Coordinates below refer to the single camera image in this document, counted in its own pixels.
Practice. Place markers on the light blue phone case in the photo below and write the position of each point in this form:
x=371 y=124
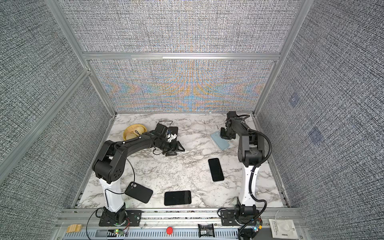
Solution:
x=220 y=142

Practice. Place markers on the small black electronics box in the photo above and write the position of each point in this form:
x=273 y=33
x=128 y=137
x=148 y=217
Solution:
x=206 y=231

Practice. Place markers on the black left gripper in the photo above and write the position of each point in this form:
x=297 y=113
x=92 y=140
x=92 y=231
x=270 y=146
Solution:
x=174 y=149

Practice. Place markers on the yellow bamboo steamer basket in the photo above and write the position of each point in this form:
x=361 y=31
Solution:
x=134 y=131

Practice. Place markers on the black phone right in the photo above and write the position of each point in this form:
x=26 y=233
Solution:
x=216 y=170

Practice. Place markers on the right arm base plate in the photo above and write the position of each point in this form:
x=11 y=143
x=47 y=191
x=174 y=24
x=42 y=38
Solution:
x=229 y=217

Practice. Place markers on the black phone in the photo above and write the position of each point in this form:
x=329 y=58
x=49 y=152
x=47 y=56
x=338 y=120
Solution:
x=177 y=198
x=216 y=170

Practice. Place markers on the aluminium front rail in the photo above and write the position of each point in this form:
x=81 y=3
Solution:
x=184 y=221

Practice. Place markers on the wooden clips stack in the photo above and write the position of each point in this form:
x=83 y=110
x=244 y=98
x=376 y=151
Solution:
x=74 y=228

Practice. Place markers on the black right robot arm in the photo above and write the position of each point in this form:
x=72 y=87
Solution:
x=254 y=149

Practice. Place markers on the black phone front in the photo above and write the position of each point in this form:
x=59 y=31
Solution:
x=177 y=198

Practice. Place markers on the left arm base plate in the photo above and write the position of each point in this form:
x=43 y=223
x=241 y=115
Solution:
x=120 y=219

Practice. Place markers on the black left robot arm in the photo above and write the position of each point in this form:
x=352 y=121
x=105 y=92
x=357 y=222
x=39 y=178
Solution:
x=111 y=160

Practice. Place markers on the black phone case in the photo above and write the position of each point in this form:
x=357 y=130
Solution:
x=139 y=192
x=173 y=130

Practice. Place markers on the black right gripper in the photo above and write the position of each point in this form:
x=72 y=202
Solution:
x=223 y=135

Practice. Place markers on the red emergency button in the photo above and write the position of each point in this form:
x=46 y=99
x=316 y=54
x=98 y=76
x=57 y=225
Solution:
x=169 y=230

